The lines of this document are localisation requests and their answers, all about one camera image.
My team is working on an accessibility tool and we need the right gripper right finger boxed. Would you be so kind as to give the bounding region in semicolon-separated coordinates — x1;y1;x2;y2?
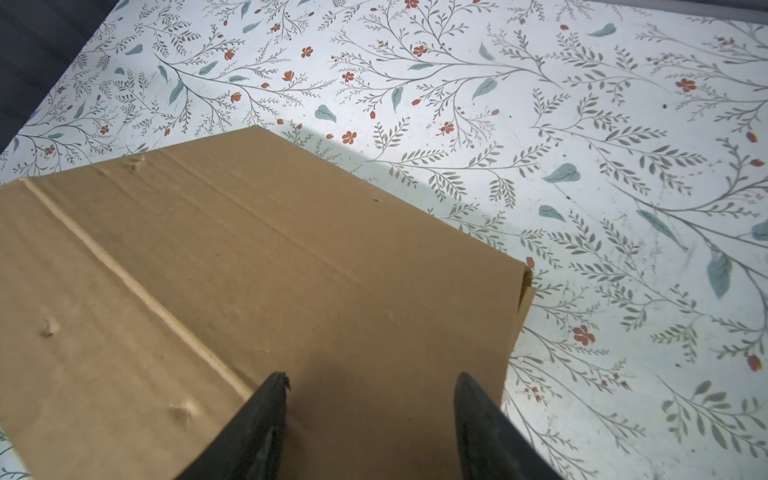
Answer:
454;372;561;480

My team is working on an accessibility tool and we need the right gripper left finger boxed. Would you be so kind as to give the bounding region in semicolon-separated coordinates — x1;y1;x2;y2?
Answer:
177;372;290;480

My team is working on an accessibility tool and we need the brown cardboard box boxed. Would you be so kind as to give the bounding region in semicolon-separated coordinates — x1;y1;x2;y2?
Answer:
1;127;534;479

